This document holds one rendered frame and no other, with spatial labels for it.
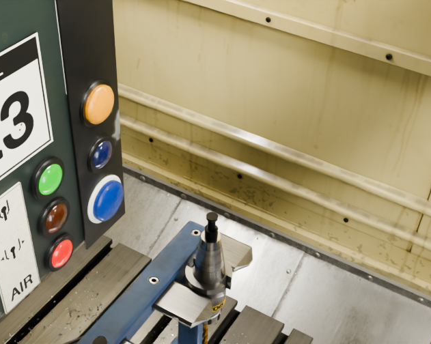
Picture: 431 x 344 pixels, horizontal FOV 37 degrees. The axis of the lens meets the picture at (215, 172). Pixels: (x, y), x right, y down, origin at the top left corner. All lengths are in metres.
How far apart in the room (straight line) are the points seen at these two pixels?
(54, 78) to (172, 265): 0.54
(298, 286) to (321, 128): 0.36
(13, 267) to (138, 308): 0.44
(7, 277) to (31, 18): 0.16
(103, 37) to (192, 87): 0.95
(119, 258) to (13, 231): 0.95
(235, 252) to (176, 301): 0.12
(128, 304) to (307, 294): 0.64
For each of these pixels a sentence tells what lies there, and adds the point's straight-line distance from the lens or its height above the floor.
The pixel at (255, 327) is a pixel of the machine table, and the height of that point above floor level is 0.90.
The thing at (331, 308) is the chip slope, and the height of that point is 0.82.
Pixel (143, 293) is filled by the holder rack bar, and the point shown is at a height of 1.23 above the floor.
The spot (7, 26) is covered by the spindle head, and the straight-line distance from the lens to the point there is 0.34.
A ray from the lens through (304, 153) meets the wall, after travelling 1.28.
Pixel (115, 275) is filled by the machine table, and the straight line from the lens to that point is 1.31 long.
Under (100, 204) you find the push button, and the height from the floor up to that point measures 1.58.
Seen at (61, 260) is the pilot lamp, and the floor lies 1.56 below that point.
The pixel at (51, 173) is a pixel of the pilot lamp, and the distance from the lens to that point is 0.39.
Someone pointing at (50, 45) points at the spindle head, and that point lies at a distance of 0.36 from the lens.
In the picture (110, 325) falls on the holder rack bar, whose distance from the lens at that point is 0.82.
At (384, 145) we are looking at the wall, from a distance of 1.20.
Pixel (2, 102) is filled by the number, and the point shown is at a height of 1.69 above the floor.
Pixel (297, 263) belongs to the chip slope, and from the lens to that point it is 1.43.
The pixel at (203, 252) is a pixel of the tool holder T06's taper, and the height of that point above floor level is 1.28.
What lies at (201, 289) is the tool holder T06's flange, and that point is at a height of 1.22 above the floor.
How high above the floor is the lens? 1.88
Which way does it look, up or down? 40 degrees down
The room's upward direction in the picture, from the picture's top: 3 degrees clockwise
